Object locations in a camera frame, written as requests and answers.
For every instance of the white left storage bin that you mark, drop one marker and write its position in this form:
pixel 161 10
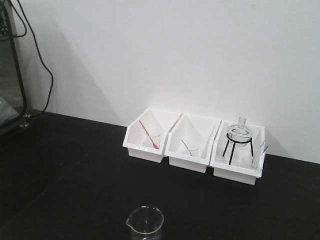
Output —
pixel 138 143

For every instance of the white storage bin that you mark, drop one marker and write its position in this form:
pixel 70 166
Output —
pixel 138 143
pixel 195 130
pixel 240 169

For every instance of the black wire tripod stand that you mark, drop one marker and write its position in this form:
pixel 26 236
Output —
pixel 233 146

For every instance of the small beaker in left bin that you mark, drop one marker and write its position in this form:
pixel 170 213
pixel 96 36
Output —
pixel 155 137

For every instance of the white middle storage bin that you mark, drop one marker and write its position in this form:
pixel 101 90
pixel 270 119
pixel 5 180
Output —
pixel 195 130

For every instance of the clear glass beaker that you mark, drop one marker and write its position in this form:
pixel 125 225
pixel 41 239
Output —
pixel 145 223

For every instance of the black framed glass enclosure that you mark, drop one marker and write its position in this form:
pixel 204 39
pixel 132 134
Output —
pixel 13 98

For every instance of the white right storage bin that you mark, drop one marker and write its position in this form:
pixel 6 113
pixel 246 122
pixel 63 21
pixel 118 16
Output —
pixel 240 169

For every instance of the small beaker in middle bin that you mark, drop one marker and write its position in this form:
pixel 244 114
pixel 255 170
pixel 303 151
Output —
pixel 192 150

